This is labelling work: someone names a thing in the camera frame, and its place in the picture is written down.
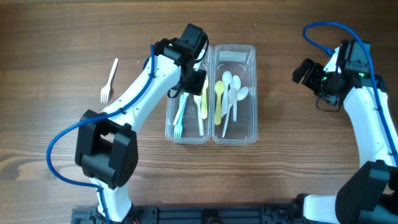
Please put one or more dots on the white fork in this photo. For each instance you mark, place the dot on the white fork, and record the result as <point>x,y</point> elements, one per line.
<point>197,100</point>
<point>107,89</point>
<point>183,98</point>

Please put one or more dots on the yellow plastic fork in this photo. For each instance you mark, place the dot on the yellow plastic fork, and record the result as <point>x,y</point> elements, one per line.
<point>204,104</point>

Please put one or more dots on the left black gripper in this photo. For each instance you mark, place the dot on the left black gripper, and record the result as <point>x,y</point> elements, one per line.
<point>193,82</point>

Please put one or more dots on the clear plastic container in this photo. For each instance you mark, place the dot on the clear plastic container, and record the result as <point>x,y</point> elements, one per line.
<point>240,60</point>
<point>190,132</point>

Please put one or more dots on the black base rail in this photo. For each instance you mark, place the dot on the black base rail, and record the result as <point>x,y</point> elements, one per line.
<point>268,213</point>

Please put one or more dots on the white spoon three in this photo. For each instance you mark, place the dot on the white spoon three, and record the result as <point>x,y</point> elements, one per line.
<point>242,93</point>

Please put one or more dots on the white spoon two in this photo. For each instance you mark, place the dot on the white spoon two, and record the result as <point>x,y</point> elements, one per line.
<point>231,98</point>

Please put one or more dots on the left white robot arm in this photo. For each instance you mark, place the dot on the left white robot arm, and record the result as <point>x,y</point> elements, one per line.
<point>106,147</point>

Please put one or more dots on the yellow plastic spoon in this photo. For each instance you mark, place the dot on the yellow plastic spoon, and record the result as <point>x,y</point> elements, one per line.
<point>219,89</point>

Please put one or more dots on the white spoon four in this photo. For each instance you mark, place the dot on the white spoon four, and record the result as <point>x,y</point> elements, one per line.
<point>226,79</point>

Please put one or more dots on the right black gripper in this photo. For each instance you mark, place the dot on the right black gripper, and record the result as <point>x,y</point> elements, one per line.
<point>313,78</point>

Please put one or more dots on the white spoon one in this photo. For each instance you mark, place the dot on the white spoon one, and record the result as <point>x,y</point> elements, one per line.
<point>236,84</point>

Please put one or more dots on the light blue plastic fork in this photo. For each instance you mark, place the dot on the light blue plastic fork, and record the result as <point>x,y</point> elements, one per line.
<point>178,127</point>

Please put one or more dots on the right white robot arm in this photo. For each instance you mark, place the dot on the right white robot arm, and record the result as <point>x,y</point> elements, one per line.
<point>370,195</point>

